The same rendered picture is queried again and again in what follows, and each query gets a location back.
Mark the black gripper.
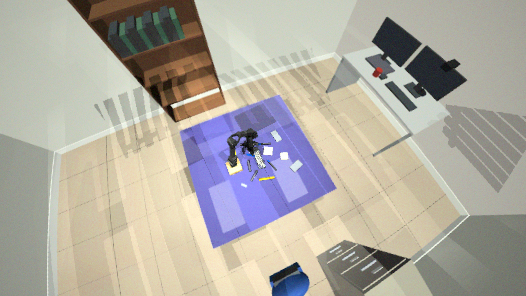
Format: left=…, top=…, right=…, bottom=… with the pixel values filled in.
left=244, top=141, right=258, bottom=156

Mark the grey keyboard with white letter keys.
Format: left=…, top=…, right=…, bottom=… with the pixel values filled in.
left=254, top=150, right=266, bottom=169

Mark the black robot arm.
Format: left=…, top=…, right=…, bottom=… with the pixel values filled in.
left=227, top=128, right=258, bottom=168

